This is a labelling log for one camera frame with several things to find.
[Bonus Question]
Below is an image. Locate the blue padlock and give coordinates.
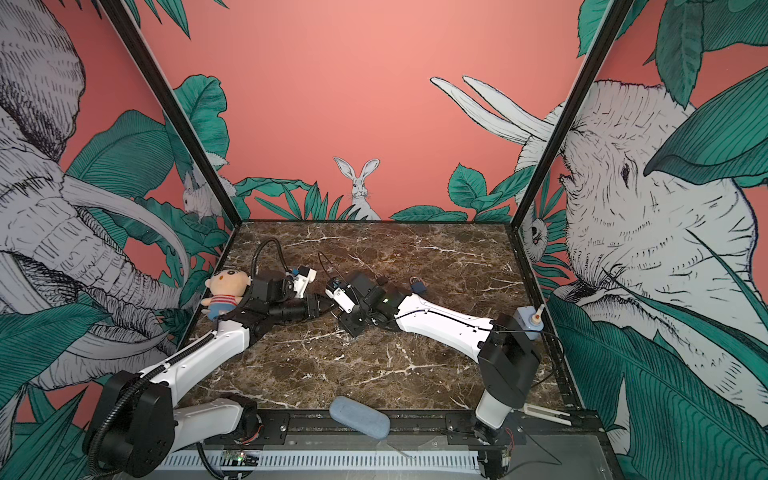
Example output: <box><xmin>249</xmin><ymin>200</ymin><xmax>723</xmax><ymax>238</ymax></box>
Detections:
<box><xmin>409</xmin><ymin>276</ymin><xmax>427</xmax><ymax>295</ymax></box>

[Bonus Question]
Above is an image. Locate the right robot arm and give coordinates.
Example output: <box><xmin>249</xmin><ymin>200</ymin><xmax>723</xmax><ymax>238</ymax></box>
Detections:
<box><xmin>325</xmin><ymin>272</ymin><xmax>541</xmax><ymax>431</ymax></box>

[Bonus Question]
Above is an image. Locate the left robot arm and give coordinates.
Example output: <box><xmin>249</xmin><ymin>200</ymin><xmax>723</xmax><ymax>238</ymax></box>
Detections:
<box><xmin>83</xmin><ymin>267</ymin><xmax>335</xmax><ymax>478</ymax></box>

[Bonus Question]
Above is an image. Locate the plush doll striped shirt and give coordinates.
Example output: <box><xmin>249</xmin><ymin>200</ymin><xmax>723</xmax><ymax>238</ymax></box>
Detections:
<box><xmin>200</xmin><ymin>269</ymin><xmax>251</xmax><ymax>321</ymax></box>

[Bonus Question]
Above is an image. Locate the blue grey pouch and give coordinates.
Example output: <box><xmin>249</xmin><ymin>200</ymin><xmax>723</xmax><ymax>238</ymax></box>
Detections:
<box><xmin>329</xmin><ymin>396</ymin><xmax>391</xmax><ymax>440</ymax></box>

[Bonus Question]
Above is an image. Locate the blue grey toy box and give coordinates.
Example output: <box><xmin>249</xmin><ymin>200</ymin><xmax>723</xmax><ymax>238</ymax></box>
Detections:
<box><xmin>514</xmin><ymin>304</ymin><xmax>545</xmax><ymax>339</ymax></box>

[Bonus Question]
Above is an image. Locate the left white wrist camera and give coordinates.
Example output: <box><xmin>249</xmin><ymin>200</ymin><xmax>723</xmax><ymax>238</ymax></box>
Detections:
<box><xmin>291</xmin><ymin>266</ymin><xmax>317</xmax><ymax>299</ymax></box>

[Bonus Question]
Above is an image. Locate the black corrugated cable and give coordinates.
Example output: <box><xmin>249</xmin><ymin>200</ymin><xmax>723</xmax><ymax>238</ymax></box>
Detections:
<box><xmin>250</xmin><ymin>237</ymin><xmax>292</xmax><ymax>278</ymax></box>

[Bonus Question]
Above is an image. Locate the white vented rail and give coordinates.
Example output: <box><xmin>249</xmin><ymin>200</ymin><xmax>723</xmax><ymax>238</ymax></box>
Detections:
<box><xmin>155</xmin><ymin>449</ymin><xmax>481</xmax><ymax>473</ymax></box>

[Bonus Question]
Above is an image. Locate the white tool on rail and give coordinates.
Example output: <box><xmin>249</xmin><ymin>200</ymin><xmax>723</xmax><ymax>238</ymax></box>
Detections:
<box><xmin>522</xmin><ymin>403</ymin><xmax>574</xmax><ymax>426</ymax></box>

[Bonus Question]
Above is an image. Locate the black mounting rail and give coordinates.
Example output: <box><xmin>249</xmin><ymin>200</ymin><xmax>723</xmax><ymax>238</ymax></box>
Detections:
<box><xmin>205</xmin><ymin>407</ymin><xmax>604</xmax><ymax>449</ymax></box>

